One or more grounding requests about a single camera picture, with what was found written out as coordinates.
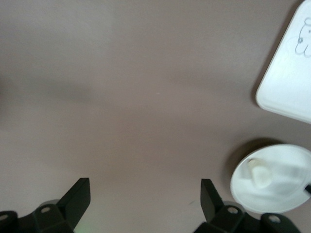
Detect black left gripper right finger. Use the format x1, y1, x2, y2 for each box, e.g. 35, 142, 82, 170
194, 179, 299, 233

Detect round cream plate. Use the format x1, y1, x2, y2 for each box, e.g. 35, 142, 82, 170
230, 144, 311, 214

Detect brown table cover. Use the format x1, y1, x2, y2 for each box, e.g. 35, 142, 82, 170
0, 0, 311, 233

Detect cream tray with rabbit print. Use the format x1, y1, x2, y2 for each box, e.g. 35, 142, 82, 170
255, 0, 311, 125

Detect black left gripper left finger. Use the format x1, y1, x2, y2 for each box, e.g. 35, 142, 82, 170
0, 178, 91, 233

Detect pale steamed bun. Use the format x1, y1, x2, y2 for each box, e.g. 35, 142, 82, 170
247, 157, 272, 188

